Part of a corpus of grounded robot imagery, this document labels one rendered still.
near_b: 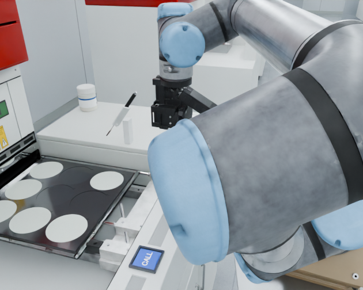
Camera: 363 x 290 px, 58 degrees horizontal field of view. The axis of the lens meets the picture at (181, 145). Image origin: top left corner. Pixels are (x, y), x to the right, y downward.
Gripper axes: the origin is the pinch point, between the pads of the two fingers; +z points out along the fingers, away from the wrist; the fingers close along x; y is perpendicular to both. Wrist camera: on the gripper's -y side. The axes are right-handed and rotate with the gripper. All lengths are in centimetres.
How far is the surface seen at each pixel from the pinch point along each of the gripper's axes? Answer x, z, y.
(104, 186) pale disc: -0.9, 15.8, 25.4
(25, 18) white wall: -194, -1, 212
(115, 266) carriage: 22.8, 18.3, 9.6
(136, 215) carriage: 6.0, 17.7, 11.8
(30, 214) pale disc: 16.0, 15.8, 37.7
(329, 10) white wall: -1308, 93, -156
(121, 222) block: 12.6, 14.8, 12.7
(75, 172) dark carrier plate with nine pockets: -4.9, 15.8, 37.9
